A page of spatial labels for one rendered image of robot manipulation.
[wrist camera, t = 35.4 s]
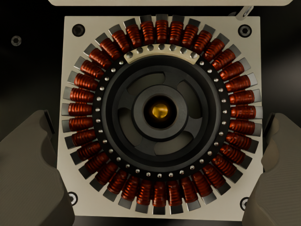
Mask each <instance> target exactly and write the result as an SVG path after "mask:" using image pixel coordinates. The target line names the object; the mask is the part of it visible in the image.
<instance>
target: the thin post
mask: <svg viewBox="0 0 301 226"><path fill-rule="evenodd" d="M254 7H255V6H241V7H240V8H239V9H238V11H237V12H232V13H230V14H229V15H228V16H235V17H236V19H237V20H239V21H242V20H244V19H245V18H246V17H247V16H248V14H249V13H250V12H251V11H252V10H253V8H254Z"/></svg>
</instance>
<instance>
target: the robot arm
mask: <svg viewBox="0 0 301 226"><path fill-rule="evenodd" d="M52 134H55V131H54V128H53V124H52V121H51V118H50V115H49V112H48V110H38V111H36V112H34V113H33V114H32V115H31V116H29V117H28V118H27V119H26V120H25V121H24V122H23V123H21V124H20V125H19V126H18V127H17V128H16V129H14V130H13V131H12V132H11V133H10V134H8V135H7V136H6V137H5V138H4V139H3V140H2V141H1V142H0V226H72V225H73V223H74V220H75V214H74V211H73V207H72V203H71V199H70V196H69V194H68V191H67V189H66V187H65V184H64V182H63V179H62V177H61V175H60V172H59V170H58V169H56V168H54V167H53V165H54V163H55V161H56V153H55V151H54V148H53V146H52V144H51V141H50V140H51V138H52ZM263 137H264V138H265V140H266V142H267V144H268V146H267V148H266V150H265V152H264V155H263V157H262V159H261V164H262V165H263V167H264V170H265V172H264V173H262V174H261V175H260V177H259V179H258V181H257V183H256V185H255V187H254V189H253V191H252V193H251V195H250V197H249V199H248V201H247V204H246V207H245V211H244V215H243V218H242V225H243V226H301V128H300V127H299V126H297V125H296V124H295V123H294V122H292V121H291V120H290V119H289V118H288V117H287V116H285V115H284V114H282V113H270V115H269V117H268V120H267V123H266V126H265V130H264V133H263Z"/></svg>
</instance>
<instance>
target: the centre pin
mask: <svg viewBox="0 0 301 226"><path fill-rule="evenodd" d="M145 117H146V119H147V121H148V122H149V123H150V124H151V125H153V126H155V127H165V126H167V125H169V124H170V123H171V122H172V121H173V119H174V117H175V107H174V105H173V103H172V102H171V101H170V100H169V99H167V98H164V97H155V98H153V99H151V100H150V101H149V102H148V103H147V104H146V107H145Z"/></svg>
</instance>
